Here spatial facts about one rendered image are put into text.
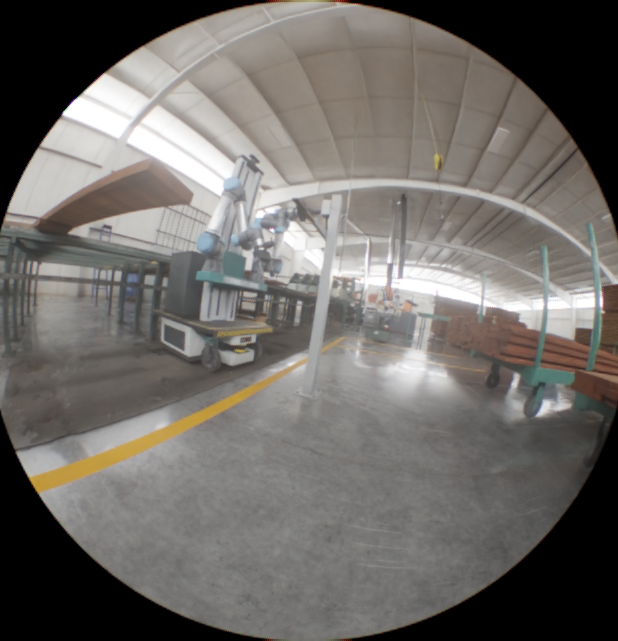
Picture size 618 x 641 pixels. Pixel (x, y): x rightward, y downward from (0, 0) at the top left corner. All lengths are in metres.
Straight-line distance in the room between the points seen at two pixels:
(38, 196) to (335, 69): 8.86
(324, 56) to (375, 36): 1.45
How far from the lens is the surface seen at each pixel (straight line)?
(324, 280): 1.22
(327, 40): 6.66
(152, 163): 0.71
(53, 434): 1.00
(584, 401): 1.37
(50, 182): 8.42
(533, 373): 1.70
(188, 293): 1.68
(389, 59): 6.89
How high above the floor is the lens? 0.55
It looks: 4 degrees down
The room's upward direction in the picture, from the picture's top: 9 degrees clockwise
